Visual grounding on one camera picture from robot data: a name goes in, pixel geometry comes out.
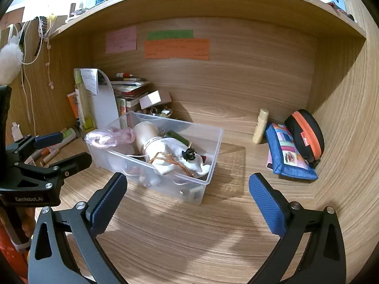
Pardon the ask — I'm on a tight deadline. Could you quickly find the green sticky note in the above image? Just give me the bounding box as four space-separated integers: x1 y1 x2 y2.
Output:
147 30 194 40

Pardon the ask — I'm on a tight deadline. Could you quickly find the green white tube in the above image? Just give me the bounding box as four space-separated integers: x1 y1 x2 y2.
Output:
38 127 77 166

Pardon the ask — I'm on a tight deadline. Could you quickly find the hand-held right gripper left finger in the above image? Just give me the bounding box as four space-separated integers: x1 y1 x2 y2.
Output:
28 172 128 284

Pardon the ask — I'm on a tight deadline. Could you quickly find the dark green bottle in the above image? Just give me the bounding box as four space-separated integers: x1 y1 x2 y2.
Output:
164 130 190 147

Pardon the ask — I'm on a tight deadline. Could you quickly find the orange packet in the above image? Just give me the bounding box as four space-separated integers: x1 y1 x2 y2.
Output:
68 93 80 120

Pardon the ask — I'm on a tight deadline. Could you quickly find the beige bead string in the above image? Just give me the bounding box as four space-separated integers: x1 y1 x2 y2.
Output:
44 15 55 89

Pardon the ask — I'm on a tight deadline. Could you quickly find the beige round container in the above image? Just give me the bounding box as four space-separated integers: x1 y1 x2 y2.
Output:
132 122 166 154

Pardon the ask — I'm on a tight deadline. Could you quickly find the white paper note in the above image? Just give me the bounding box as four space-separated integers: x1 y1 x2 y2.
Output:
81 69 99 95

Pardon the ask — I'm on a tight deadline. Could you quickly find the pink cable bundle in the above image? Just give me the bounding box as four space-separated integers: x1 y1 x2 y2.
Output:
85 126 136 150

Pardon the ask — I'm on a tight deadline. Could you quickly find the orange sticky note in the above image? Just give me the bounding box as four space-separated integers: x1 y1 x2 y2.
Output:
144 38 210 61

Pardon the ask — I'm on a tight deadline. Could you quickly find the brown braided cord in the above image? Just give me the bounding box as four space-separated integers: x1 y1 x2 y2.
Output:
148 152 193 178

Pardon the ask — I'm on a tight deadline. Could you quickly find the wooden desktop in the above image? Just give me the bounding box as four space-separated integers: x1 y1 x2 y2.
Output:
32 99 317 284

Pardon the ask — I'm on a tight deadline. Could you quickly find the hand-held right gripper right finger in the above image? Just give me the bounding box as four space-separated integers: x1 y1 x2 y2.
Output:
248 172 347 284

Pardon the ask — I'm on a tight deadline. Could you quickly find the pile of metal trinkets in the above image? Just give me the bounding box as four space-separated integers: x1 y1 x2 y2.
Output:
142 106 174 119

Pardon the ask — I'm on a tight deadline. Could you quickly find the white file holder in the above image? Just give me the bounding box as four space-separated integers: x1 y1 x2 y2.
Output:
89 69 119 129

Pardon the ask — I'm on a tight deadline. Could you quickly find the small white pink box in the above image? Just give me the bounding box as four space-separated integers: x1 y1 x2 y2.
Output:
139 90 172 110

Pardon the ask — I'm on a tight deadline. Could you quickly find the yellow-green tall bottle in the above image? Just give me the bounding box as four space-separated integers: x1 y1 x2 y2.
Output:
74 69 95 132

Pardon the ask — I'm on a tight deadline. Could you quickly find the white cloth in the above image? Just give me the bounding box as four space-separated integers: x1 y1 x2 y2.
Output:
145 138 214 178

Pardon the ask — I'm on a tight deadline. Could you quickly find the blue patchwork pouch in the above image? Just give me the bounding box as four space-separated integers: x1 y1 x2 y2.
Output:
264 123 319 181

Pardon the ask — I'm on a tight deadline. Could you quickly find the black beaded headband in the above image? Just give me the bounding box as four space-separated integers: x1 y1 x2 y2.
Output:
34 16 49 57

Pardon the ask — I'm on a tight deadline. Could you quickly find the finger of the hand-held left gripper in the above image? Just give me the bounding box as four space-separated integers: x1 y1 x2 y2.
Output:
6 133 63 166
16 151 93 185

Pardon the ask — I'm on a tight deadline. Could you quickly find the pink sticky note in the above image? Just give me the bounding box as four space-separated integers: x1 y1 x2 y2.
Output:
106 26 137 54

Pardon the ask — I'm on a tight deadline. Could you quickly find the black orange zip case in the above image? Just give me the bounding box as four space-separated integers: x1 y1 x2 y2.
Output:
285 109 325 168

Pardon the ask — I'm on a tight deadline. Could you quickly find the clear plastic storage box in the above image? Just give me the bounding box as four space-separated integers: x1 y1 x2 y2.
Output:
86 111 224 205

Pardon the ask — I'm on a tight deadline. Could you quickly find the white hanging cable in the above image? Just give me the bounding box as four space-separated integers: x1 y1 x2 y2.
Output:
9 24 36 137

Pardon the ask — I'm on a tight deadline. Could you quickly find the white fluffy pompom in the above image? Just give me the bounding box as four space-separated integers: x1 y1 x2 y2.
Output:
0 43 24 85

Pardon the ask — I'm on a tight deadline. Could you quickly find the cream tube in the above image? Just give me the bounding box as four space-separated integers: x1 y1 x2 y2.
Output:
252 108 270 144

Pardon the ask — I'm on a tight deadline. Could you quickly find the stack of books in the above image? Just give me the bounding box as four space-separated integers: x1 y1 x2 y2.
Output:
110 77 151 116

